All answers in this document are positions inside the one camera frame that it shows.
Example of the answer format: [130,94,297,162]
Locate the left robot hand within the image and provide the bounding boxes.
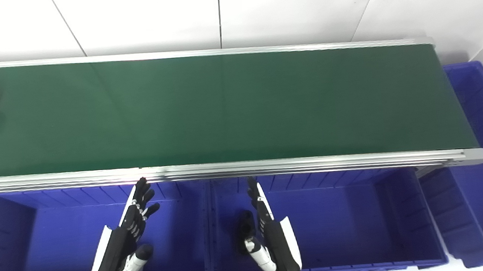
[82,175,167,271]

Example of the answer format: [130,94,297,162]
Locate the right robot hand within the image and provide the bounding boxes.
[232,173,304,271]

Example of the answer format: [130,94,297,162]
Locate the green conveyor belt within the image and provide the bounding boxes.
[0,21,481,195]
[0,15,483,211]

